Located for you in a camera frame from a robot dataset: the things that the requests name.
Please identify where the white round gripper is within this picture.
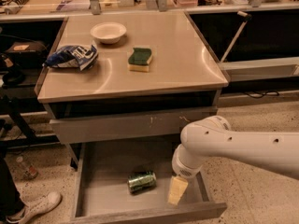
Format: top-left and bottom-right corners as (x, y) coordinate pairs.
(167, 144), (204, 205)

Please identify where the green soda can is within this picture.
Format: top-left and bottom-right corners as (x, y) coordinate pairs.
(127, 171), (156, 193)

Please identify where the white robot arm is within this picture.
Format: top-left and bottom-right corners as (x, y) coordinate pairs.
(168, 116), (299, 205)

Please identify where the open grey middle drawer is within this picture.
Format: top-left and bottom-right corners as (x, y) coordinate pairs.
(67, 134), (227, 224)

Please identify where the grey top drawer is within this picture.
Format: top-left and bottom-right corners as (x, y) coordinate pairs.
(50, 106), (218, 144)

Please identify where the grey cabinet with counter top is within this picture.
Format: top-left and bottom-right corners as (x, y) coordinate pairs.
(34, 10), (231, 170)

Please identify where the white sneaker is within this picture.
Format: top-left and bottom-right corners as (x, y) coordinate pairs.
(6, 191), (62, 224)

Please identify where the green and yellow sponge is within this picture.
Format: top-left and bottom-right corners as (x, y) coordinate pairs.
(128, 48), (152, 72)

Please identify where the plastic bottle on floor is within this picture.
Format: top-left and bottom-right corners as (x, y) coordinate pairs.
(16, 156), (38, 179)

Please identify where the blue white chip bag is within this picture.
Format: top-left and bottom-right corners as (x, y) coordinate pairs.
(43, 45), (98, 71)

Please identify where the white ceramic bowl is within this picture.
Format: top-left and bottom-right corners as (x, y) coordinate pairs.
(91, 22), (127, 44)

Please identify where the dark trouser leg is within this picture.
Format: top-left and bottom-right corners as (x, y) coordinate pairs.
(0, 150), (24, 218)

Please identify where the stick with black tip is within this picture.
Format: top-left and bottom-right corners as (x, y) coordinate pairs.
(221, 11), (252, 63)

